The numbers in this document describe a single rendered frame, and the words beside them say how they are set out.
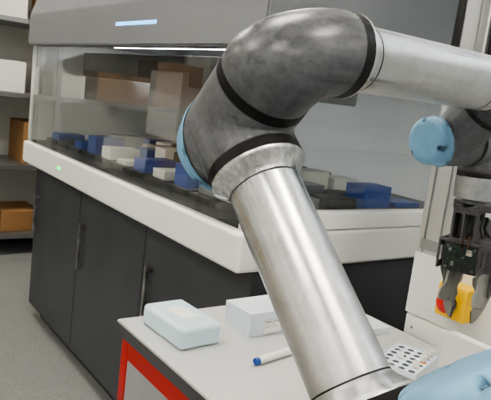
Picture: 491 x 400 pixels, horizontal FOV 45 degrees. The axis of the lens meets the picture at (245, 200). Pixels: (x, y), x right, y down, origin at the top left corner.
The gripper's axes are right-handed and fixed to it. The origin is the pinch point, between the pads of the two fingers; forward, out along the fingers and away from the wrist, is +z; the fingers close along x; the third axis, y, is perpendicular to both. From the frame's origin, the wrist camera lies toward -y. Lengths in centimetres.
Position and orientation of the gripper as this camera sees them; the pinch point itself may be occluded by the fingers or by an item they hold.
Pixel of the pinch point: (462, 311)
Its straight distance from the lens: 114.9
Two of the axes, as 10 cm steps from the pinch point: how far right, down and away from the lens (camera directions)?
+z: -0.9, 9.8, 1.6
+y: -6.3, 0.6, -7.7
